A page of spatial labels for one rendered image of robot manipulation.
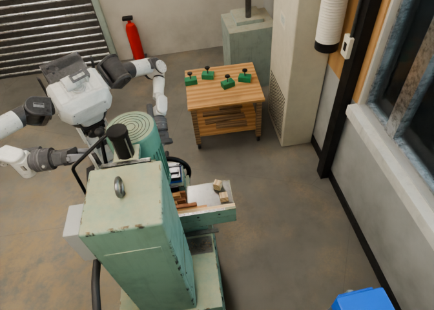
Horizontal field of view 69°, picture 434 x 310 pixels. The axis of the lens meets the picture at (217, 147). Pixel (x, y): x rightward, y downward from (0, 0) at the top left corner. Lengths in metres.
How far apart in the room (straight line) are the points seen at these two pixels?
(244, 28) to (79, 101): 2.07
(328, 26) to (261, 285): 1.73
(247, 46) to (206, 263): 2.37
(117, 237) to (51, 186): 2.38
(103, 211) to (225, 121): 2.21
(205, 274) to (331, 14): 1.61
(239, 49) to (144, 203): 2.66
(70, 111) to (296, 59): 1.56
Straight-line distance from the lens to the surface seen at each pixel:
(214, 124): 3.00
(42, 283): 2.77
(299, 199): 2.70
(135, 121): 1.14
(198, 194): 1.63
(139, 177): 0.95
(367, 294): 1.20
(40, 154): 1.38
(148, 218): 0.86
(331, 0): 2.12
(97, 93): 1.70
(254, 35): 3.35
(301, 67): 2.50
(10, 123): 1.67
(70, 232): 0.97
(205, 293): 1.52
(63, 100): 1.70
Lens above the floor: 2.24
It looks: 47 degrees down
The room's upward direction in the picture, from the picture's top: 6 degrees counter-clockwise
